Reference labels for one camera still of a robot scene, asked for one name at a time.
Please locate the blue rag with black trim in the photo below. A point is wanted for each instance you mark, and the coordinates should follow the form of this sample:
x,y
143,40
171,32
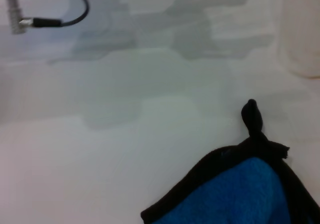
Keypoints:
x,y
237,191

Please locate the white paper cup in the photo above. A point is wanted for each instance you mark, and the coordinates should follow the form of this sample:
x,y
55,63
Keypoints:
x,y
302,34

